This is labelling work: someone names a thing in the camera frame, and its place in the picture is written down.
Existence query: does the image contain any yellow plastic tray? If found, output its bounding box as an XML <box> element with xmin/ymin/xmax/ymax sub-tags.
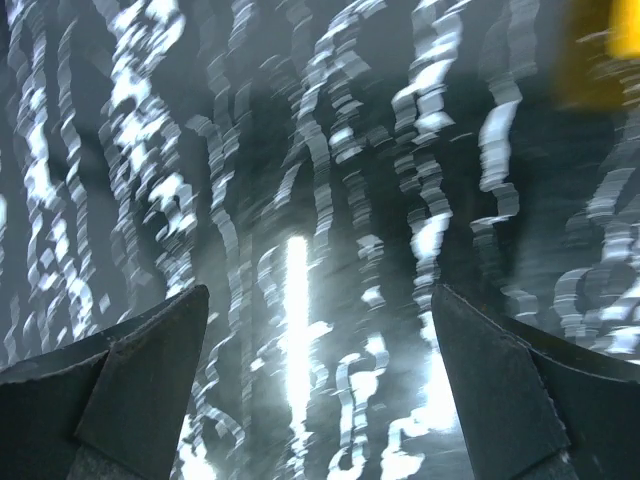
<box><xmin>554</xmin><ymin>0</ymin><xmax>639</xmax><ymax>112</ymax></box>

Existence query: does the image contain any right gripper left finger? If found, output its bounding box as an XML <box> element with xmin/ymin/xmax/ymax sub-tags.
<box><xmin>1</xmin><ymin>285</ymin><xmax>209</xmax><ymax>479</ymax></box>

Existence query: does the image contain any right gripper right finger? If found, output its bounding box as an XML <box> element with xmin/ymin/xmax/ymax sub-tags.
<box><xmin>432</xmin><ymin>284</ymin><xmax>639</xmax><ymax>479</ymax></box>

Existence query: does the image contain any black marble pattern mat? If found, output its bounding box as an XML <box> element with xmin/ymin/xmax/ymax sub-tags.
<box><xmin>1</xmin><ymin>1</ymin><xmax>639</xmax><ymax>479</ymax></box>

